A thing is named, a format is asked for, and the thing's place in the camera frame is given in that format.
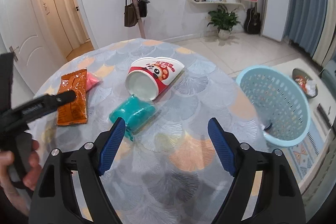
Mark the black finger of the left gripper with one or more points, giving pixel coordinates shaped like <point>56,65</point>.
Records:
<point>41,106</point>

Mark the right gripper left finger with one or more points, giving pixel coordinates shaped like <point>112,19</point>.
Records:
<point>54,199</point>

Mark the orange snack wrapper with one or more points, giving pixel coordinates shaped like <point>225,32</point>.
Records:
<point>73,90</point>

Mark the teal tissue pack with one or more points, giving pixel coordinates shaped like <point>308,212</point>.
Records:
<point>135,112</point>

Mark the green bowl with trash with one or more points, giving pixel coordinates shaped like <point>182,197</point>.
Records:
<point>305,82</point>

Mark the blue patterned rug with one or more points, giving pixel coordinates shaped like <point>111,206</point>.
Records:
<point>302,156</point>

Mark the white door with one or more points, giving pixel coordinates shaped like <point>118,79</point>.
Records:
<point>21,33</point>

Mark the pink tissue pack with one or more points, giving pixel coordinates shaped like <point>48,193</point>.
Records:
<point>91,81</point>

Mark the light blue laundry basket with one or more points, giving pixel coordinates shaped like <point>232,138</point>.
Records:
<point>280,104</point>

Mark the white coffee table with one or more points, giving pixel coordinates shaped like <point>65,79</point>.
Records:
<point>325,98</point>

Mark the red panda paper cup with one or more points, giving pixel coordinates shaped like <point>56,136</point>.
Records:
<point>148,77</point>

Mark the brown hanging handbag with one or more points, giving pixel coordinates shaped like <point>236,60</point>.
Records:
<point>130,17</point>

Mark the black hanging bag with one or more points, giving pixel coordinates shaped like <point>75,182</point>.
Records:
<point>143,10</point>

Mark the blue curtain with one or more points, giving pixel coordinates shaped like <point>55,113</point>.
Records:
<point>311,26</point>

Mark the black acoustic guitar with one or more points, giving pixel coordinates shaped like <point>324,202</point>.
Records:
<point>252,24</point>

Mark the potted green plant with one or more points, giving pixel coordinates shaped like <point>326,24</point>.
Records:
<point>223,20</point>

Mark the white curved wall shelf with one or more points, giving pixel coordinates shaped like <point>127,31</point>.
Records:
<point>236,4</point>

